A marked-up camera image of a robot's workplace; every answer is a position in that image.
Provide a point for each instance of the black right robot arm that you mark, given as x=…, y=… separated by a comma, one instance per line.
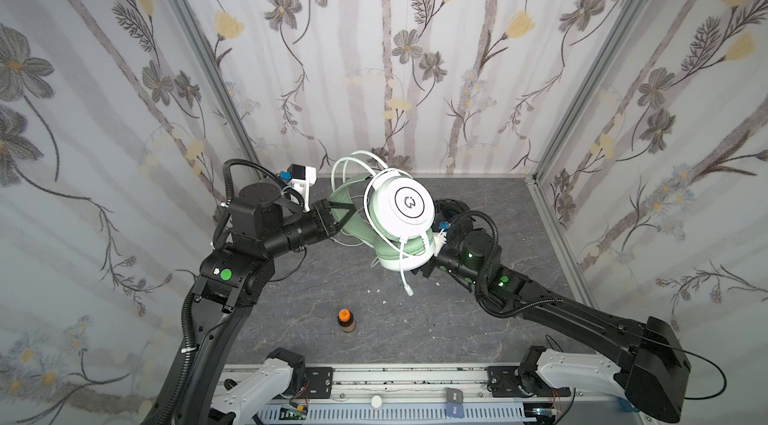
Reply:
x=651, y=368

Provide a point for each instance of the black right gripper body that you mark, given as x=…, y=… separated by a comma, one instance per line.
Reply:
x=441, y=254

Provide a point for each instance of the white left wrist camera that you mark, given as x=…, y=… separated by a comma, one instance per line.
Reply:
x=296, y=182

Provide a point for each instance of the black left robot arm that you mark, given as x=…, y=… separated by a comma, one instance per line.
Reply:
x=262, y=219

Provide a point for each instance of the black wired headphones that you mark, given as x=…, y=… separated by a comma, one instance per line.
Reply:
x=445, y=210

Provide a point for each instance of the orange cap brown bottle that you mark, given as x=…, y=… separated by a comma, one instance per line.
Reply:
x=346, y=320

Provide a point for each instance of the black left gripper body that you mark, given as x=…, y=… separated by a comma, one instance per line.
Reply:
x=324, y=218

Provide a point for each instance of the mint green wired headphones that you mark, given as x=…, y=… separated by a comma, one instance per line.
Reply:
x=387, y=210

